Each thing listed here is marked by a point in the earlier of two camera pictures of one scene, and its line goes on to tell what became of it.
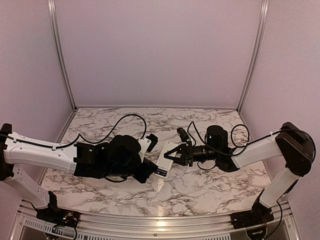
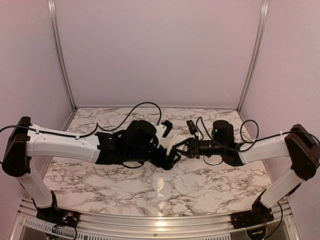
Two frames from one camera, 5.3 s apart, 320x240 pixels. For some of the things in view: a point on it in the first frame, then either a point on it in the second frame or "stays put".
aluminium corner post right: [263, 31] stays put
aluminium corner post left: [56, 41] stays put
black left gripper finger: [150, 167] to [173, 157]
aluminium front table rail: [282, 215] stays put
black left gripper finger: [142, 178] to [166, 165]
